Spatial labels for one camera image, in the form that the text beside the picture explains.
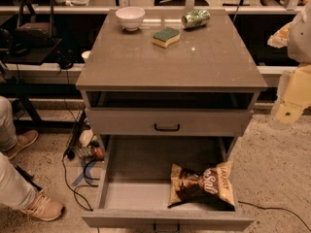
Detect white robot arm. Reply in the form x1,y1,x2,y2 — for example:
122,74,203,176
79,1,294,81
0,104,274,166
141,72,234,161
267,2,311,129

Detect crushed green can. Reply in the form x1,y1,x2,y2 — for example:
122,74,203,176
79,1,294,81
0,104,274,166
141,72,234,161
182,9,211,29

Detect brown chip bag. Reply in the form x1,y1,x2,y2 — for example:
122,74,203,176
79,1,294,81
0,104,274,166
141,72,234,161
168,161,235,208

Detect black bag on shelf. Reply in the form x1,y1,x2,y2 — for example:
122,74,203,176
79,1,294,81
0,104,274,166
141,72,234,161
15,0,55,48

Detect white paper cup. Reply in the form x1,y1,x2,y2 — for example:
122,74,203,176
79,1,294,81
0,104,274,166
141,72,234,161
82,50,90,62

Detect open grey middle drawer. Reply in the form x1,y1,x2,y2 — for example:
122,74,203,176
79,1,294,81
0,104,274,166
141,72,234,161
82,136,254,233

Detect white bowl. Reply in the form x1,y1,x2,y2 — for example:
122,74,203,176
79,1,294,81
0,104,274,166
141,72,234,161
116,7,145,31

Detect closed grey top drawer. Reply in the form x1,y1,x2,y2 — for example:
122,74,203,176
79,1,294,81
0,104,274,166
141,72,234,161
86,108,253,137

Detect tan shoe far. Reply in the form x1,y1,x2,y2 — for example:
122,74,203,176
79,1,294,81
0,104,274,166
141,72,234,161
1,130,39,160

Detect black floor cable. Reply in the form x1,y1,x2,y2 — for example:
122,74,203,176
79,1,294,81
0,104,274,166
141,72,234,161
238,200,311,233
61,149,101,212

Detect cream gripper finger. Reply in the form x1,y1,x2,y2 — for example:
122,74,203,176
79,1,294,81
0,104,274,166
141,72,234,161
269,100,303,129

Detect person far leg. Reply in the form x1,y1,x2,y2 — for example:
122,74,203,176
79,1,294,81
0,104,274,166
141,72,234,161
0,96,17,152

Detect person leg light trousers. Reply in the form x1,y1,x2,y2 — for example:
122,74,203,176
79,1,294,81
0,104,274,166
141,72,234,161
0,153,36,210

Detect grey drawer cabinet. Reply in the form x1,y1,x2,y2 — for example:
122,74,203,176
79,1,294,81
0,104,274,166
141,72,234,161
76,8,266,156

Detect tan shoe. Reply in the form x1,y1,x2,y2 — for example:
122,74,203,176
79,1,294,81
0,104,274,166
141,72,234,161
20,191,64,221
1,130,39,160

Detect black floor cable right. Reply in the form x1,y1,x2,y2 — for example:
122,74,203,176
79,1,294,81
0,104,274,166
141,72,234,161
238,200,311,233

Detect clutter items beside cabinet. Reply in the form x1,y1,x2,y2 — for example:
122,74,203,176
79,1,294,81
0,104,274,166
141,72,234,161
77,128,104,159

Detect black headphones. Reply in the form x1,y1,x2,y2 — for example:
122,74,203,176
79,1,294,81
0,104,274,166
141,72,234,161
56,50,74,70

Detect green yellow sponge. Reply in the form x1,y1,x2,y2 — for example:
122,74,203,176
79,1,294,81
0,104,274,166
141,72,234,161
152,27,180,49

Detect black floor cable left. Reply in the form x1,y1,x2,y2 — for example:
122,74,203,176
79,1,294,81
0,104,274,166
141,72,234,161
61,149,101,212

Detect tan shoe near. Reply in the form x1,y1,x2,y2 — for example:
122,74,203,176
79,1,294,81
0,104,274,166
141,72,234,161
20,191,64,221

